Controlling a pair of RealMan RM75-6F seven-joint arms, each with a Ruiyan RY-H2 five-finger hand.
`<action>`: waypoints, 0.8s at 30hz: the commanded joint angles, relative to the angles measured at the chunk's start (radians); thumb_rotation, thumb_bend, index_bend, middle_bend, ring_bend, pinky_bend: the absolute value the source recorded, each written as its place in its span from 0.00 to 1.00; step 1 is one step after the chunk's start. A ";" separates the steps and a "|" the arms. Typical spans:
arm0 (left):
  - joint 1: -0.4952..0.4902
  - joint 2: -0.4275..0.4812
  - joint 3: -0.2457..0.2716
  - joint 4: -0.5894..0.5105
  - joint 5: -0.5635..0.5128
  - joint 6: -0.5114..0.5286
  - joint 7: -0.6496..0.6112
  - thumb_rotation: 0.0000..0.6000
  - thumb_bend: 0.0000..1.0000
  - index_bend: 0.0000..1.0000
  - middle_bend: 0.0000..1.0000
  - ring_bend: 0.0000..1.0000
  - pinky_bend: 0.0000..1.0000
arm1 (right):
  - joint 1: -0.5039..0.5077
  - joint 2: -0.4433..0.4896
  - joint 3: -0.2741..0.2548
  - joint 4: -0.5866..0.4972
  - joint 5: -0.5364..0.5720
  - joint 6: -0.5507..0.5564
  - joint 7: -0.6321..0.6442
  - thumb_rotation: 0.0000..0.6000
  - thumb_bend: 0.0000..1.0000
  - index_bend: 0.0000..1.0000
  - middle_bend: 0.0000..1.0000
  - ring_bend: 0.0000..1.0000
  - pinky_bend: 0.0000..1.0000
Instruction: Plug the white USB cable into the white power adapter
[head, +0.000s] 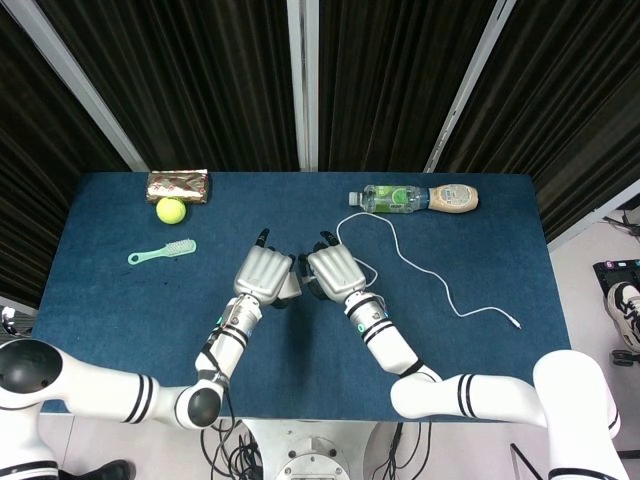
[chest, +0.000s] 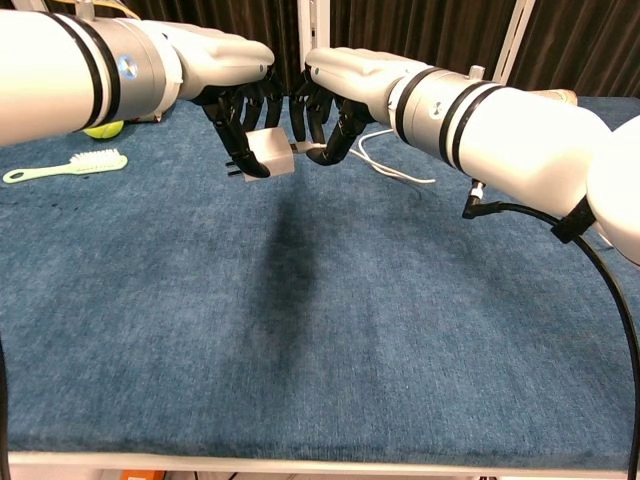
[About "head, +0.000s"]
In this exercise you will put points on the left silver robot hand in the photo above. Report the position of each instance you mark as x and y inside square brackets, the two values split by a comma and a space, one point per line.
[262, 275]

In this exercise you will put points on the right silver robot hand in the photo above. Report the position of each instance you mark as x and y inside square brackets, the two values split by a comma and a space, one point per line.
[335, 272]

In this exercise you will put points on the white USB wall charger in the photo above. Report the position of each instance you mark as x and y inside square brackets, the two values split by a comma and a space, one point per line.
[292, 287]

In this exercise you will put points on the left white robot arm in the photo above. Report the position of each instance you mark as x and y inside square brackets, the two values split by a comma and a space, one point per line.
[100, 395]

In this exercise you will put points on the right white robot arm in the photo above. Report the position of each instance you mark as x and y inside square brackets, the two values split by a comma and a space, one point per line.
[475, 400]

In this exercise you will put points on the light green brush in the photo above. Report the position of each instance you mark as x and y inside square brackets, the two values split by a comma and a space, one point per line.
[180, 247]

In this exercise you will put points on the clear water bottle green label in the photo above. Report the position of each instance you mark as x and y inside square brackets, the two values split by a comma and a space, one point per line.
[390, 198]

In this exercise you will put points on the yellow-green tennis ball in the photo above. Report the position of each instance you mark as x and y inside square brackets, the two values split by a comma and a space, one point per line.
[171, 211]

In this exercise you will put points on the foil snack package red print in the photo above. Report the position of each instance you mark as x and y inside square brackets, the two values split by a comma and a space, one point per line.
[177, 185]

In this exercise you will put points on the blue table cloth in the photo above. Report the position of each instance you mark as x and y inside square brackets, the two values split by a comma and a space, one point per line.
[125, 310]

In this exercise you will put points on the beige sauce bottle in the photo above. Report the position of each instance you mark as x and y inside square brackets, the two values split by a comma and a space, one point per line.
[455, 196]

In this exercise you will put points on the white robot torso base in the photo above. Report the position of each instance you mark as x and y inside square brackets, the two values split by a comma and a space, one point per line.
[315, 450]

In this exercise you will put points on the dark curtain panel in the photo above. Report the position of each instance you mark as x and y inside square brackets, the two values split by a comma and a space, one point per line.
[30, 175]
[395, 85]
[190, 85]
[575, 100]

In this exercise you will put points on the black shoe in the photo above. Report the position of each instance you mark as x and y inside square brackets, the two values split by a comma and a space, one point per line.
[110, 472]

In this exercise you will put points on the black floor device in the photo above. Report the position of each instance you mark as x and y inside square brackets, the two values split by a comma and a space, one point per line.
[620, 272]

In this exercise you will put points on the white and black sneaker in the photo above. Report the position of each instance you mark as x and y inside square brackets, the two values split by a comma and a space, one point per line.
[625, 310]

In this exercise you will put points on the white frame post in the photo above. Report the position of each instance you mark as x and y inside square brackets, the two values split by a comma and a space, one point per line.
[77, 85]
[306, 85]
[470, 85]

